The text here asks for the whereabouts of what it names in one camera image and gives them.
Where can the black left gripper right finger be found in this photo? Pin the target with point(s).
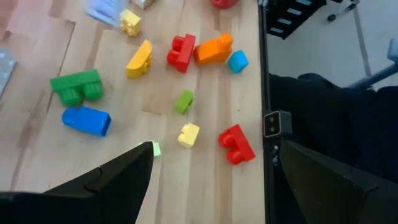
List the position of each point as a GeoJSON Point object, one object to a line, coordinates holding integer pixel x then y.
{"type": "Point", "coordinates": [335, 199]}

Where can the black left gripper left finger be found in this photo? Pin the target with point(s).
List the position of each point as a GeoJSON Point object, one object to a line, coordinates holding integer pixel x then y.
{"type": "Point", "coordinates": [109, 199]}

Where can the yellow arch toy block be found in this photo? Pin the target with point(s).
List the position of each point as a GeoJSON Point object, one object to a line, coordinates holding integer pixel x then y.
{"type": "Point", "coordinates": [138, 62]}

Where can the red two-stud toy block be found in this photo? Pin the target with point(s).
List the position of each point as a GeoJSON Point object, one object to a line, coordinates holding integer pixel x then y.
{"type": "Point", "coordinates": [239, 146]}
{"type": "Point", "coordinates": [185, 53]}

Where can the small pale green toy brick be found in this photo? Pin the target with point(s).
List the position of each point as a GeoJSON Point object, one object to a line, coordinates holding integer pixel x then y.
{"type": "Point", "coordinates": [157, 149]}

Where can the large blue toy block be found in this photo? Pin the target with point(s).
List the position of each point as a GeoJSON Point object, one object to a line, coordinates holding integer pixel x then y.
{"type": "Point", "coordinates": [87, 121]}

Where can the person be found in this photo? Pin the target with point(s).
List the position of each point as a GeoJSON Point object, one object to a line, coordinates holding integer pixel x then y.
{"type": "Point", "coordinates": [326, 109]}

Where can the small pale yellow toy brick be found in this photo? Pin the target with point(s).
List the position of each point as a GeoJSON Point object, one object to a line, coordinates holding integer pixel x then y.
{"type": "Point", "coordinates": [188, 135]}

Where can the small lime green toy brick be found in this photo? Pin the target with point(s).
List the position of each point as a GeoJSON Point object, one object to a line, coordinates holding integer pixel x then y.
{"type": "Point", "coordinates": [183, 102]}

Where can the short green toy block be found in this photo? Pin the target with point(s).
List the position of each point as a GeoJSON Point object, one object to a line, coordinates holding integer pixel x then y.
{"type": "Point", "coordinates": [74, 81]}

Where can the small blue toy brick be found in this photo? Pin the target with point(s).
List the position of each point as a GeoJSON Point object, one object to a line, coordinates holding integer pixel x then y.
{"type": "Point", "coordinates": [237, 62]}

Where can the orange sloped toy block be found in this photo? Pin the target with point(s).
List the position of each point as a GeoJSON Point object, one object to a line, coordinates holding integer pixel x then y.
{"type": "Point", "coordinates": [211, 51]}

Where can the red foam die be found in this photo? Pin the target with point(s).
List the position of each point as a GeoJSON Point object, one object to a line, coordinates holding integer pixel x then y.
{"type": "Point", "coordinates": [224, 3]}

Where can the black table-level camera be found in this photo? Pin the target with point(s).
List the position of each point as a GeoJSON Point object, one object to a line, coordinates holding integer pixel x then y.
{"type": "Point", "coordinates": [272, 124]}

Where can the black bracket with white labels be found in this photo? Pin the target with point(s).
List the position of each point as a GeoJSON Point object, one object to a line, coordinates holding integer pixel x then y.
{"type": "Point", "coordinates": [292, 18]}

